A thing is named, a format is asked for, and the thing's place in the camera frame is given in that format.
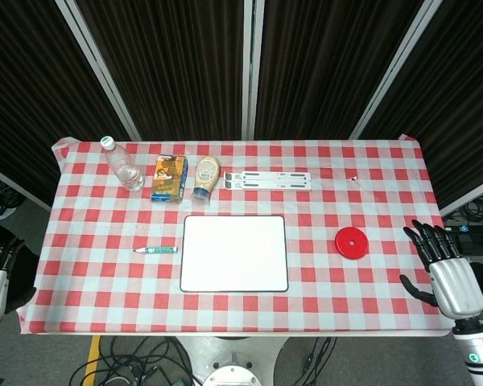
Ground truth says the white folding stand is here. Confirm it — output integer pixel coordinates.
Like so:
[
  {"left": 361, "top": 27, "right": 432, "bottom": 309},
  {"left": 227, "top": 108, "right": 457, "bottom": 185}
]
[{"left": 222, "top": 170, "right": 314, "bottom": 192}]

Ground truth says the green white marker pen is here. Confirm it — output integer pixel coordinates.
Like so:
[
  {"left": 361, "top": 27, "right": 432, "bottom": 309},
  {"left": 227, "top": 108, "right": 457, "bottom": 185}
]
[{"left": 133, "top": 245, "right": 179, "bottom": 256}]

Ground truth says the red plastic disc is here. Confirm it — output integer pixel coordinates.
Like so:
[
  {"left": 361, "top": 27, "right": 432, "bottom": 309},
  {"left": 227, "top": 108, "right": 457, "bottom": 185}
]
[{"left": 334, "top": 226, "right": 369, "bottom": 260}]

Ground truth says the dark partition panel white frame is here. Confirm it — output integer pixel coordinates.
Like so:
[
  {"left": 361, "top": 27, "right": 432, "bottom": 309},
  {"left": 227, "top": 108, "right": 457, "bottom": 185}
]
[
  {"left": 55, "top": 0, "right": 254, "bottom": 142},
  {"left": 349, "top": 0, "right": 483, "bottom": 217},
  {"left": 243, "top": 0, "right": 444, "bottom": 142}
]

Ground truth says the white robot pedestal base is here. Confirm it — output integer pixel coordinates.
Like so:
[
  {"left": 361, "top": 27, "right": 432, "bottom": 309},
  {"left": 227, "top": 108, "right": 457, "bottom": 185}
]
[{"left": 175, "top": 335, "right": 291, "bottom": 386}]

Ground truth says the black floor cable bundle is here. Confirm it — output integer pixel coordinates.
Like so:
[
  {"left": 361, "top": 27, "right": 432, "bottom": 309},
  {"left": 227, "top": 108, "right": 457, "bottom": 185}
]
[
  {"left": 300, "top": 336, "right": 336, "bottom": 379},
  {"left": 68, "top": 335, "right": 195, "bottom": 386},
  {"left": 445, "top": 191, "right": 483, "bottom": 227},
  {"left": 0, "top": 170, "right": 23, "bottom": 220}
]

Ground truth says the beige squeeze sauce bottle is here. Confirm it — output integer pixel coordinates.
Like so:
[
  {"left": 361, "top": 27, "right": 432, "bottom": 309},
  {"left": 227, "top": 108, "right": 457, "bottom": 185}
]
[{"left": 191, "top": 155, "right": 221, "bottom": 202}]

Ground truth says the white drawing board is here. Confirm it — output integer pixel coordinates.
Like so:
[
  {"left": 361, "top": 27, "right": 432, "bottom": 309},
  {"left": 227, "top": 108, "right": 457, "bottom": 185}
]
[{"left": 179, "top": 215, "right": 290, "bottom": 294}]

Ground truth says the clear plastic water bottle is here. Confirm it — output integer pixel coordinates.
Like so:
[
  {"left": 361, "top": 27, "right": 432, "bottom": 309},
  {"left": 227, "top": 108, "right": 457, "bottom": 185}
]
[
  {"left": 0, "top": 0, "right": 142, "bottom": 212},
  {"left": 100, "top": 135, "right": 146, "bottom": 193}
]

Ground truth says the orange blue carton box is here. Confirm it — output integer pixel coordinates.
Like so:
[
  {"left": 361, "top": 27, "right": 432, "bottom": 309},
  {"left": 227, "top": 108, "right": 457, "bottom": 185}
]
[{"left": 150, "top": 154, "right": 189, "bottom": 203}]

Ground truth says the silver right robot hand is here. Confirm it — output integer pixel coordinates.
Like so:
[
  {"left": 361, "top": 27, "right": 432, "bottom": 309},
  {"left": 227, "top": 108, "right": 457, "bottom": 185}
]
[{"left": 399, "top": 219, "right": 483, "bottom": 322}]

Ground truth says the red white checkered tablecloth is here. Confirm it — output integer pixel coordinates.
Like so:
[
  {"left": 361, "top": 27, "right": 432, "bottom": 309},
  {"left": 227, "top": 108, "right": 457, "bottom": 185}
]
[{"left": 18, "top": 135, "right": 474, "bottom": 337}]

